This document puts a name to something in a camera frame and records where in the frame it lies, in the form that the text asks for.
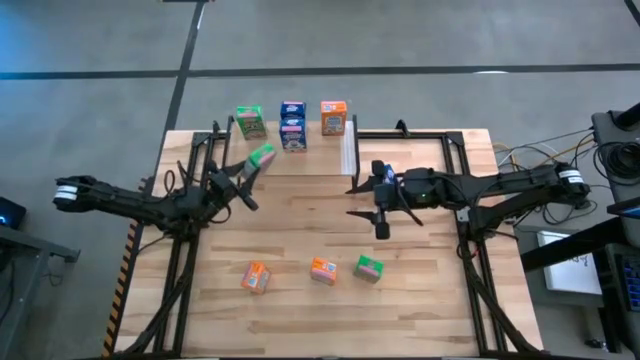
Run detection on orange cable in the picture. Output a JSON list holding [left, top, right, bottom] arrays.
[[544, 137, 599, 164]]

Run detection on green Apple Jacks cereal box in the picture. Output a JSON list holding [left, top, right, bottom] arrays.
[[352, 255, 386, 285], [235, 104, 268, 141], [243, 143, 278, 177]]

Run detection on blue lit screen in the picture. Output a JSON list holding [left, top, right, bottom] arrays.
[[606, 197, 640, 221]]

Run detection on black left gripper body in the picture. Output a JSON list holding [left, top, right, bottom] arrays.
[[197, 162, 260, 211]]

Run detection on yellow black hazard tape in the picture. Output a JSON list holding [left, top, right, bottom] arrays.
[[101, 222, 139, 359]]

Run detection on orange Frosted Mini Wheats box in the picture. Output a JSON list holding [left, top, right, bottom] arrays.
[[240, 260, 272, 295], [310, 256, 339, 287], [320, 100, 348, 137]]

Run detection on black device with blue light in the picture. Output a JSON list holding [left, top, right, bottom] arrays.
[[0, 196, 28, 231]]

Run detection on grey side table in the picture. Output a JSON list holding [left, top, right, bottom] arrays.
[[0, 224, 81, 359]]

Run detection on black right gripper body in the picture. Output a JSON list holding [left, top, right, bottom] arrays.
[[370, 159, 441, 240]]

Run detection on black slanted beam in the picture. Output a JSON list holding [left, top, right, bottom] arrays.
[[519, 199, 640, 274]]

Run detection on coiled black cable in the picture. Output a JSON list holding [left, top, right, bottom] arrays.
[[593, 141, 640, 180]]

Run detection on black aluminium rig frame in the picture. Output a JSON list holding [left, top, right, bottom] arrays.
[[117, 119, 541, 359]]

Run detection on white sheet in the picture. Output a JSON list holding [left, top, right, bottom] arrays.
[[535, 230, 604, 296]]

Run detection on dark grey equipment cabinet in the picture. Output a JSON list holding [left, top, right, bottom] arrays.
[[591, 102, 640, 201]]

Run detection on dark keyboard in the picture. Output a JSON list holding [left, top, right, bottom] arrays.
[[613, 252, 640, 312]]

